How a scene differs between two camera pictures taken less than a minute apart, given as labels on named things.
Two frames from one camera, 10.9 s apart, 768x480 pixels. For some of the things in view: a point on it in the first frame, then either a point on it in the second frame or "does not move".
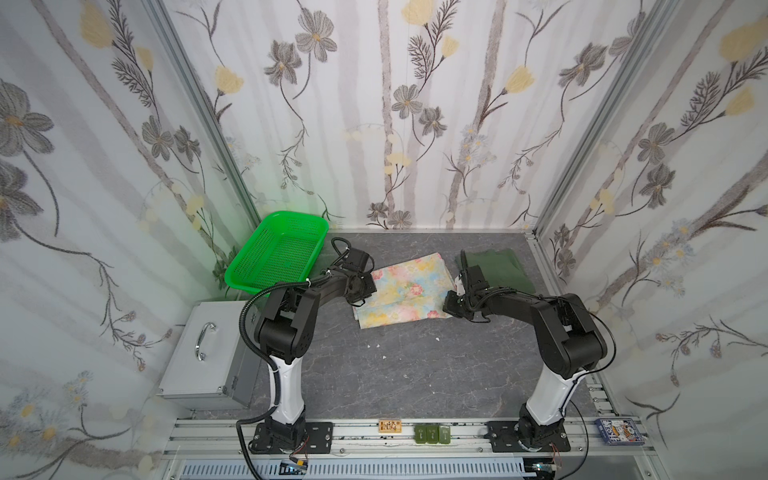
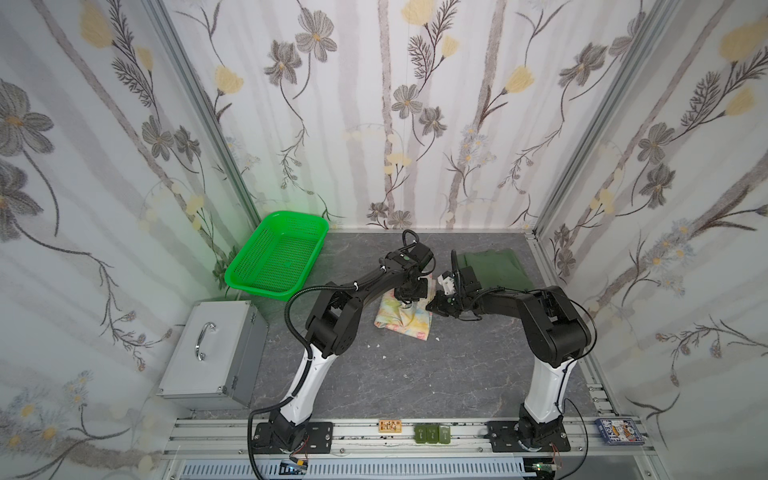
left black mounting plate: [318, 439] does not move
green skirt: [500, 269] does not move
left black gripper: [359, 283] -> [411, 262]
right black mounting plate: [503, 438] does not move
